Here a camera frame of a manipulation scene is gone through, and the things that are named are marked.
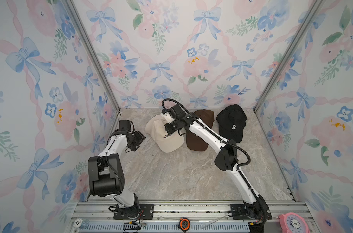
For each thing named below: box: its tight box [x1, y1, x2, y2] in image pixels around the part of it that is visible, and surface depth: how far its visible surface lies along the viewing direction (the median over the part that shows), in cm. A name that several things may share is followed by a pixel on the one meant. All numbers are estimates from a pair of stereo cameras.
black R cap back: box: [215, 104, 248, 143], surface depth 106 cm
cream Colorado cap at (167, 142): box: [151, 119, 185, 153], surface depth 95 cm
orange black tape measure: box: [176, 217, 191, 233], surface depth 70 cm
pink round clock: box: [275, 212, 311, 233], surface depth 70 cm
